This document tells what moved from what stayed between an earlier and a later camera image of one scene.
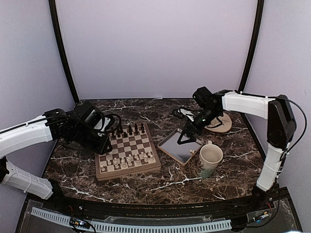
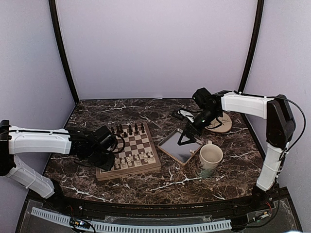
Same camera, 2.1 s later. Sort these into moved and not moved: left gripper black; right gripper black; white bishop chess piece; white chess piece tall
Moved: left gripper black
Not moved: right gripper black; white bishop chess piece; white chess piece tall
